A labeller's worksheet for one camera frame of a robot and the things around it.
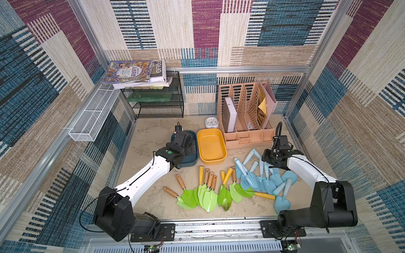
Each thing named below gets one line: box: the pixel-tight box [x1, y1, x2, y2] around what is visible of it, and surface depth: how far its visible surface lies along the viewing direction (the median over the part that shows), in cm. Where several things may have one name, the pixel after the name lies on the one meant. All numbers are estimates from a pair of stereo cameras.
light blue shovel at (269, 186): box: [262, 161, 277, 195], surface depth 89 cm
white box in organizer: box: [223, 96, 238, 133], surface depth 99 cm
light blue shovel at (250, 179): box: [239, 161, 260, 191], surface depth 89 cm
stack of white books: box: [112, 60, 173, 90], surface depth 84 cm
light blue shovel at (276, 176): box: [271, 167, 284, 187], surface depth 91 cm
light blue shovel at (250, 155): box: [242, 148, 263, 167], surface depth 98 cm
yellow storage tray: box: [196, 128, 228, 165], surface depth 107 cm
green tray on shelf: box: [126, 91, 173, 103], surface depth 101 cm
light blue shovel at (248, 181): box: [234, 157, 260, 190], surface depth 89 cm
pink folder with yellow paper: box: [257, 80, 278, 130], surface depth 93 cm
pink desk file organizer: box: [218, 82, 275, 150], surface depth 106 cm
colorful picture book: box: [102, 60, 155, 83], surface depth 83 cm
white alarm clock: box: [204, 116, 219, 129], surface depth 117 cm
